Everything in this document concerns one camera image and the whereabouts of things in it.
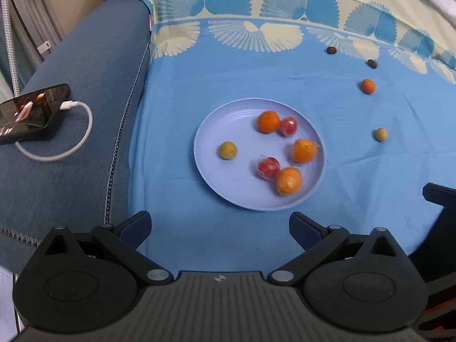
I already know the blue fan-print cloth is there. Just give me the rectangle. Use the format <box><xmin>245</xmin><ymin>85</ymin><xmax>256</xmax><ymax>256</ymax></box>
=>
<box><xmin>126</xmin><ymin>0</ymin><xmax>456</xmax><ymax>275</ymax></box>

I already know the light purple plate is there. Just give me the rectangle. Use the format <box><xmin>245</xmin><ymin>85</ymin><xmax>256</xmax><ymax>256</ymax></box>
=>
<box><xmin>193</xmin><ymin>98</ymin><xmax>327</xmax><ymax>211</ymax></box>

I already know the black-white braided cord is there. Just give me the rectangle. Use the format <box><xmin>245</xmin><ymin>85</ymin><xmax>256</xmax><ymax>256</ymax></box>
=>
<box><xmin>1</xmin><ymin>0</ymin><xmax>22</xmax><ymax>95</ymax></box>

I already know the white charging cable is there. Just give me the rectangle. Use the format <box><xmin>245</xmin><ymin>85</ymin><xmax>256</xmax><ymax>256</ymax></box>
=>
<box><xmin>15</xmin><ymin>100</ymin><xmax>94</xmax><ymax>162</ymax></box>

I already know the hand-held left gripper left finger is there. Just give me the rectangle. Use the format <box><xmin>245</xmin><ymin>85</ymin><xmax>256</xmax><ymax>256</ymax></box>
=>
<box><xmin>30</xmin><ymin>211</ymin><xmax>173</xmax><ymax>286</ymax></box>

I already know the plastic-wrapped orange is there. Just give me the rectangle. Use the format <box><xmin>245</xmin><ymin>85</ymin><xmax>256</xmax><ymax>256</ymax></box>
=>
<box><xmin>291</xmin><ymin>138</ymin><xmax>319</xmax><ymax>164</ymax></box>
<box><xmin>275</xmin><ymin>166</ymin><xmax>303</xmax><ymax>196</ymax></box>

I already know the plastic-wrapped red fruit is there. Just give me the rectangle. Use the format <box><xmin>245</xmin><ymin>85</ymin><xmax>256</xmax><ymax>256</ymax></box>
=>
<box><xmin>279</xmin><ymin>116</ymin><xmax>299</xmax><ymax>137</ymax></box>
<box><xmin>256</xmin><ymin>156</ymin><xmax>281</xmax><ymax>181</ymax></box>

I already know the black smartphone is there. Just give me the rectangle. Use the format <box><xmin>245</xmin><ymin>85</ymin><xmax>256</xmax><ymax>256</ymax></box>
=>
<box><xmin>0</xmin><ymin>83</ymin><xmax>72</xmax><ymax>145</ymax></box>

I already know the blue fabric sofa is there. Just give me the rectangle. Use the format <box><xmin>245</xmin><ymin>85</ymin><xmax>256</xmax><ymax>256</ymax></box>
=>
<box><xmin>0</xmin><ymin>0</ymin><xmax>154</xmax><ymax>275</ymax></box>

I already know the white paper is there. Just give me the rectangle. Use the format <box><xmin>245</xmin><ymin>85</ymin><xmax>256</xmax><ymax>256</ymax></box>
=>
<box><xmin>0</xmin><ymin>266</ymin><xmax>20</xmax><ymax>342</ymax></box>

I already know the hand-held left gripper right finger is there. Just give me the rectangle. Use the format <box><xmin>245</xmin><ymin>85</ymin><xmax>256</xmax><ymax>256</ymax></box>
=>
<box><xmin>267</xmin><ymin>212</ymin><xmax>410</xmax><ymax>286</ymax></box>

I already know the red clothing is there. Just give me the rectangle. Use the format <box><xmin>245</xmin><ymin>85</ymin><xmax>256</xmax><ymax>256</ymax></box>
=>
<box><xmin>420</xmin><ymin>299</ymin><xmax>456</xmax><ymax>330</ymax></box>

